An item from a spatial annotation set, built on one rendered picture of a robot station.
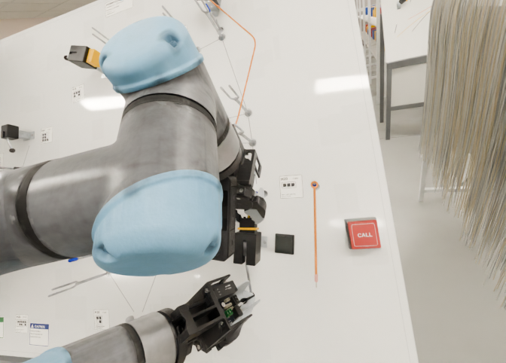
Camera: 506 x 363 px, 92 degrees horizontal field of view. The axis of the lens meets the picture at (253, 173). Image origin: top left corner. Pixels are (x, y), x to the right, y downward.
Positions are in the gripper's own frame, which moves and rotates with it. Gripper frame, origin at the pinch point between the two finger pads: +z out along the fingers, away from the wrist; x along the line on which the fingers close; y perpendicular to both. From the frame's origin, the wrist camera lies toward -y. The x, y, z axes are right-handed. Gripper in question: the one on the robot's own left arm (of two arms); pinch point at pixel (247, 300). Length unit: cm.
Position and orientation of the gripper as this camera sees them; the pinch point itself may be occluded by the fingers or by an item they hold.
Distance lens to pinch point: 53.9
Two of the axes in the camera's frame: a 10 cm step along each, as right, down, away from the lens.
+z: 5.9, 1.0, 8.0
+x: -5.4, -6.9, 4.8
